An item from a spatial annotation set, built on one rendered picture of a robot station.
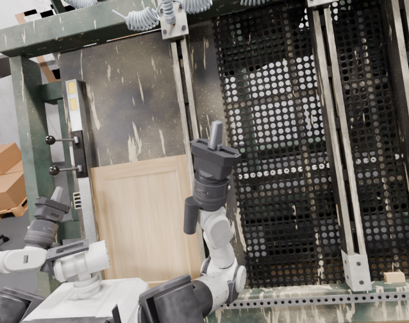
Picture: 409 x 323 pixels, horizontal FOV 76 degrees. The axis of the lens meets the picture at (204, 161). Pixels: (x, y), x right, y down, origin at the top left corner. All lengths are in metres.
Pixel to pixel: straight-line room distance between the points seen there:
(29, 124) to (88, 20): 0.51
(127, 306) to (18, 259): 0.47
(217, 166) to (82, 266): 0.38
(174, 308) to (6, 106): 4.78
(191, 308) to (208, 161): 0.32
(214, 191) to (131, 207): 0.61
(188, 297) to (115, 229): 0.65
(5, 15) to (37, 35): 3.17
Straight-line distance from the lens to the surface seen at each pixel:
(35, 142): 1.38
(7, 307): 0.86
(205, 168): 0.61
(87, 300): 0.73
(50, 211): 1.09
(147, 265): 1.20
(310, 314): 1.17
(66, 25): 1.31
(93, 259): 0.69
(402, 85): 1.15
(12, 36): 1.45
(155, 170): 1.10
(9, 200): 4.20
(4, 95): 5.08
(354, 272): 1.12
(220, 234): 0.69
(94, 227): 1.23
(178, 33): 1.09
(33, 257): 1.04
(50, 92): 1.45
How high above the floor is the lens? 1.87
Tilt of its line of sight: 31 degrees down
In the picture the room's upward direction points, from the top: 13 degrees counter-clockwise
